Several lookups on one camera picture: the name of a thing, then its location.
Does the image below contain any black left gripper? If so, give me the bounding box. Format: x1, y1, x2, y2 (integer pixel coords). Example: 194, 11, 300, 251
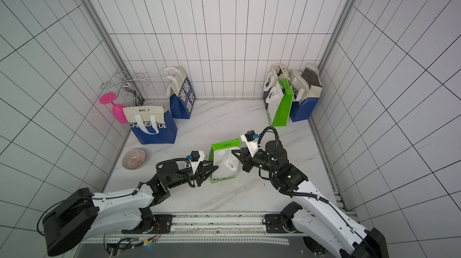
168, 160, 219, 188

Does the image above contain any green white bag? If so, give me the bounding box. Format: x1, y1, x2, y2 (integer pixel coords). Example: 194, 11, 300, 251
209, 139, 241, 183
265, 79, 294, 127

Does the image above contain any navy beige small bag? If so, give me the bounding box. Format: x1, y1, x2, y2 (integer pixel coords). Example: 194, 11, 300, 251
262, 63, 290, 100

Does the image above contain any blue beige takeout bag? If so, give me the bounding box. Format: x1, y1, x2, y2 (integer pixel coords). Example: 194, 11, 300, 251
290, 63, 322, 122

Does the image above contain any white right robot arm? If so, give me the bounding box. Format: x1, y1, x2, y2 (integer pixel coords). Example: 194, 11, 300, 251
232, 126, 389, 258

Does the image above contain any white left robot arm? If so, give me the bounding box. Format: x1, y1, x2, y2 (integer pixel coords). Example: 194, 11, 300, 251
37, 158, 218, 257

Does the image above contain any large blue beige cheerful bag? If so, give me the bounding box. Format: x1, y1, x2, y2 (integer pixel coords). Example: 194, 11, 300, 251
123, 106, 178, 145

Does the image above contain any blue beige bag at back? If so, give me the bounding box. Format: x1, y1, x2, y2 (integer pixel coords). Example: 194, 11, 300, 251
164, 66, 196, 120

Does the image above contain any glass dish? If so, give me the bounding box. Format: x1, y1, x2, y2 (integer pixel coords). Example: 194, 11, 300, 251
122, 148, 146, 170

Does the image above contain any pink plastic goblet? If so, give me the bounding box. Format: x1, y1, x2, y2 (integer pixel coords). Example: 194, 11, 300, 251
100, 92, 128, 124

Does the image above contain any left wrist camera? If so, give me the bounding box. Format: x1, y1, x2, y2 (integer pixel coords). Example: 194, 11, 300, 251
187, 151, 205, 174

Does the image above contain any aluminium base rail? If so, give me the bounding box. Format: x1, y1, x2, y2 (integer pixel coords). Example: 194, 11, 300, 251
104, 212, 363, 246

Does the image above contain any metal wire rack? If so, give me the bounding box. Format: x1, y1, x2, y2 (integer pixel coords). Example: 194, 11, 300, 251
100, 70, 152, 100

